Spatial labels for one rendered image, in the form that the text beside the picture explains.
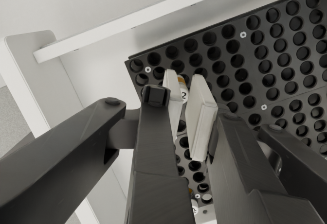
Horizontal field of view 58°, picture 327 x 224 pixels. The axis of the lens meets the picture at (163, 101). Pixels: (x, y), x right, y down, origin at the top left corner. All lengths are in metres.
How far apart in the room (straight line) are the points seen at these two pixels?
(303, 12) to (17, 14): 0.35
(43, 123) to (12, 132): 1.16
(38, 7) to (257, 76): 0.30
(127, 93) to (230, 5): 0.15
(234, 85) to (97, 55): 0.16
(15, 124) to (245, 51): 1.23
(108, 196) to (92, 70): 0.15
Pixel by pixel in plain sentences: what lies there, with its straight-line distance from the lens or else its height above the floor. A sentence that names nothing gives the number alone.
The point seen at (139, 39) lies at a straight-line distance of 0.34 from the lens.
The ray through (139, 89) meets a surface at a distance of 0.28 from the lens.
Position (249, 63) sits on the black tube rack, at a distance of 0.29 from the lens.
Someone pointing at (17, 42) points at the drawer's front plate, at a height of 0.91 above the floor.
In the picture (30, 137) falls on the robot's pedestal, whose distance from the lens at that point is 1.17.
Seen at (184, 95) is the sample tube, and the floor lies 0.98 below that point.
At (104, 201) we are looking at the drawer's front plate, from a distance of 0.35.
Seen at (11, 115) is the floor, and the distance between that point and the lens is 1.41.
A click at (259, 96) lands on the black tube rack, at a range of 0.30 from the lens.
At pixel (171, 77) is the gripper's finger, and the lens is 0.18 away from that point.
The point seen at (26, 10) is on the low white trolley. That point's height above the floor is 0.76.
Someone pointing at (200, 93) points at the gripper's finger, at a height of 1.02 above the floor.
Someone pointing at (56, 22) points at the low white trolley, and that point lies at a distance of 0.44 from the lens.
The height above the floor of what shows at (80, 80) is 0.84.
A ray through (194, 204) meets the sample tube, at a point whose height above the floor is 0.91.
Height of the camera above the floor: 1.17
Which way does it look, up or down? 73 degrees down
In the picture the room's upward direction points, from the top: 178 degrees counter-clockwise
